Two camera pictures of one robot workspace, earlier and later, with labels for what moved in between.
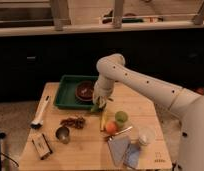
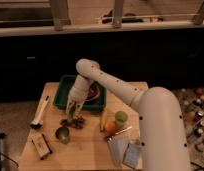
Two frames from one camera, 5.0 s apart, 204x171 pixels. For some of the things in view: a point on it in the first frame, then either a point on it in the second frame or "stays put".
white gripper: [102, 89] → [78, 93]
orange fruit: [111, 127] stays put
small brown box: [41, 145] stays put
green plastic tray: [65, 97] stays put
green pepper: [95, 108] → [71, 114]
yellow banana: [103, 119] stays put
